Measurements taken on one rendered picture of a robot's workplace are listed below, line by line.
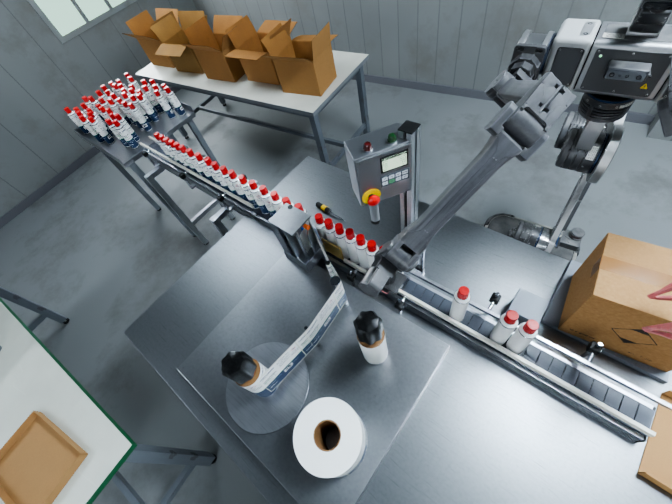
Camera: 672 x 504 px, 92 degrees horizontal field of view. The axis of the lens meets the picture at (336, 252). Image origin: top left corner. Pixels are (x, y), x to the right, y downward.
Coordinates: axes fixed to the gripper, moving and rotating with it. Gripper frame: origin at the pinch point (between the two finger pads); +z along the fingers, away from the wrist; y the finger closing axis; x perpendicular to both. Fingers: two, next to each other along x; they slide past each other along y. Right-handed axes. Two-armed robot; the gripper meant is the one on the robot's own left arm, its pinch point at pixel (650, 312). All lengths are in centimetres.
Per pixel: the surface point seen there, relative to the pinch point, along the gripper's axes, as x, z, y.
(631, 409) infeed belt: 27.2, 15.5, 14.3
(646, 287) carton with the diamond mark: 4.1, 3.9, -11.2
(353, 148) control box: -81, 28, 0
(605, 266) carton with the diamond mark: -3.6, 10.2, -14.0
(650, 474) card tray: 36.1, 13.8, 27.8
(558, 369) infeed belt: 12.2, 27.7, 12.1
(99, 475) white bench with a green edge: -79, 110, 120
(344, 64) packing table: -121, 153, -157
